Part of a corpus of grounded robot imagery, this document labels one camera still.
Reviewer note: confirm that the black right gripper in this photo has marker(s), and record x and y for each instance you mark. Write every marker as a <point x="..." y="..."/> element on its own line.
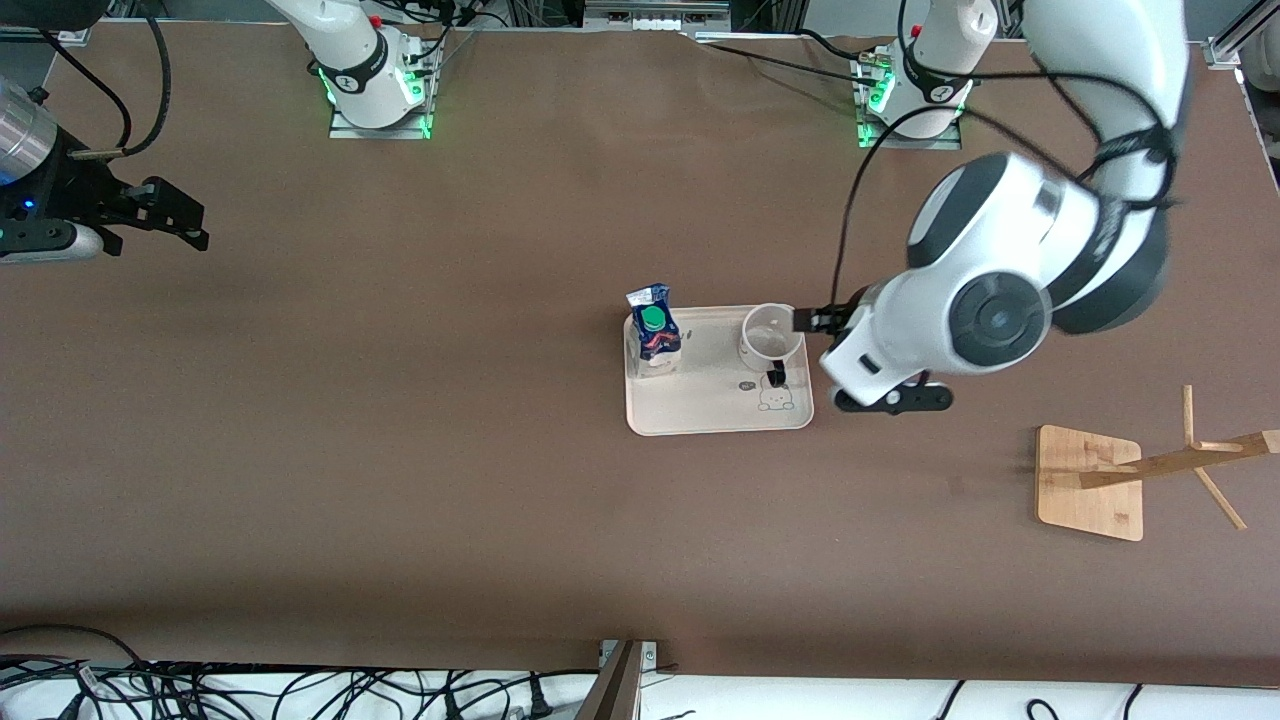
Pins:
<point x="82" y="187"/>

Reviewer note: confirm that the metal table bracket post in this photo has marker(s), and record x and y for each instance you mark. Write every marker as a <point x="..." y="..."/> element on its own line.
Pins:
<point x="618" y="685"/>

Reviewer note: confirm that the wooden mug rack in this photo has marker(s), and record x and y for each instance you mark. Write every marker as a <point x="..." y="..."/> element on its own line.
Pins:
<point x="1090" y="485"/>

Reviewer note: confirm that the blue milk carton green cap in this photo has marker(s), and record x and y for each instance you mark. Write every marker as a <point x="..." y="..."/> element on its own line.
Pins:
<point x="655" y="335"/>

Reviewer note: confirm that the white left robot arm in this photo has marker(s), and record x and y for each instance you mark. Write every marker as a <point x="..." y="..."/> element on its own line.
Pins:
<point x="1000" y="260"/>

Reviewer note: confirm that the grey power strip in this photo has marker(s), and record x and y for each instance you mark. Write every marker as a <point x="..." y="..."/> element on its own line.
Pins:
<point x="655" y="15"/>

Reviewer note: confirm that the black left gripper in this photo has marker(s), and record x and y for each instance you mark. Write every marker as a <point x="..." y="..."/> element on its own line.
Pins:
<point x="838" y="318"/>

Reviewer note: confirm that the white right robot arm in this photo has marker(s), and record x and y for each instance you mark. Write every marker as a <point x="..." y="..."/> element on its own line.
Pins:
<point x="350" y="50"/>

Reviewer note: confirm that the white tray with bear print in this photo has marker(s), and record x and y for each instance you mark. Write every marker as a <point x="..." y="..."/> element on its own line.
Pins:
<point x="715" y="400"/>

